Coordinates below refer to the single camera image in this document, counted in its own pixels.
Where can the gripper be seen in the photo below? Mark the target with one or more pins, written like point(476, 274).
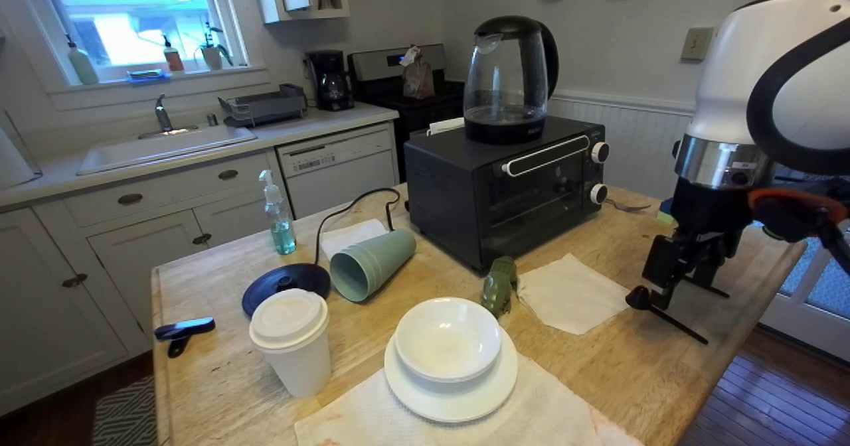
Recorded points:
point(710, 210)

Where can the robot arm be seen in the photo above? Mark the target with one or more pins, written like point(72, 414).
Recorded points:
point(737, 81)

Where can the black short plastic scoop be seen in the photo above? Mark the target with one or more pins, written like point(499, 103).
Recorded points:
point(186, 328)

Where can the blue and green sponge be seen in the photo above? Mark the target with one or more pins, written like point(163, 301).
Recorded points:
point(666, 214)

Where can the silver fork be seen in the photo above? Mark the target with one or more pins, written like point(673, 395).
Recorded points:
point(627, 206)

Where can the toaster oven knob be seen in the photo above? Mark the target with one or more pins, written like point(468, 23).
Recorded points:
point(598, 194)
point(600, 152)

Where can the white paper napkin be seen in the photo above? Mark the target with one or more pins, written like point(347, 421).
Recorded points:
point(571, 293)

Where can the white glass door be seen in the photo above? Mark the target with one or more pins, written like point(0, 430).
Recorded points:
point(817, 300)

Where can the green toy animal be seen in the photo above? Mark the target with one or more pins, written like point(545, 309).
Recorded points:
point(499, 287)

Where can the large white paper towel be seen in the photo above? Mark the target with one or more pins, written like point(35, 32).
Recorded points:
point(544, 413)

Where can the black toaster oven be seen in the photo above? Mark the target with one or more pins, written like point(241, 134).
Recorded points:
point(451, 194)

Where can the white bowl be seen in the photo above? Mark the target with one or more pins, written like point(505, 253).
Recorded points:
point(448, 340)

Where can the glass electric kettle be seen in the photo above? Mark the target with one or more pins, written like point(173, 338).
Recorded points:
point(508, 81)

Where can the white plate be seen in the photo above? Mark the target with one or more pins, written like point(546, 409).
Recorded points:
point(458, 399)

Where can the green plastic cup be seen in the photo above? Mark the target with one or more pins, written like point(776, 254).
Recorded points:
point(375, 263)

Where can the brown paper bag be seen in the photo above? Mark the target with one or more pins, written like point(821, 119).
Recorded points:
point(418, 77)

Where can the folded white napkin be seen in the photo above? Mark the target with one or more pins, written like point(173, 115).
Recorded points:
point(348, 235)

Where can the black and silver stove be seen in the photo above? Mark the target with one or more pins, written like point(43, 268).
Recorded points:
point(378, 81)

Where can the white dishwasher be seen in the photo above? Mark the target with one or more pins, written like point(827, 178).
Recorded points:
point(339, 174)

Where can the white paper cup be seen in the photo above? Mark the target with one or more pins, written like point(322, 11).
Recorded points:
point(299, 366)

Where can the black coffee maker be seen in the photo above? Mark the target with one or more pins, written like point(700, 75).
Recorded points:
point(330, 84)

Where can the white cup lid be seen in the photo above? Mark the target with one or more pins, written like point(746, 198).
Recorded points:
point(289, 318)

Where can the clear pump soap bottle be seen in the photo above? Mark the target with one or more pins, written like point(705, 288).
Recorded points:
point(282, 230)

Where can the dark round kettle base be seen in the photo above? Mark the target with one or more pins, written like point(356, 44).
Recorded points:
point(279, 285)

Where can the grey dish rack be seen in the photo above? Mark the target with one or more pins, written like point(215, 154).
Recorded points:
point(265, 106)

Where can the potted plant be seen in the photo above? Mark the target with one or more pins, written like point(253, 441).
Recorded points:
point(212, 54)

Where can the white sink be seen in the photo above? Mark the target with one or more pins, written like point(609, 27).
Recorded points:
point(166, 147)

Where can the silver tap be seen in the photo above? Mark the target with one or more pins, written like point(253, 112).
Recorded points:
point(163, 115)

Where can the orange pump bottle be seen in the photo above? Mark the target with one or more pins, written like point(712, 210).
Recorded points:
point(173, 58)

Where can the blue sponge dish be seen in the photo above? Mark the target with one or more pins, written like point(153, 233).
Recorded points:
point(147, 75)

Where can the patterned rug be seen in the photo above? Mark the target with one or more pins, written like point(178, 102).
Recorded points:
point(126, 413)

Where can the window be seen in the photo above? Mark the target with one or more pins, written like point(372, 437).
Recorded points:
point(133, 21)

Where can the white kitchen cabinet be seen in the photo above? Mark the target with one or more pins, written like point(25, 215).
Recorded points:
point(53, 300)

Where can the green and white pump bottle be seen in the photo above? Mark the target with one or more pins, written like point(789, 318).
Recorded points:
point(83, 64)

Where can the wall switch plate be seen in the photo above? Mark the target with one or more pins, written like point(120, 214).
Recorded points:
point(696, 43)

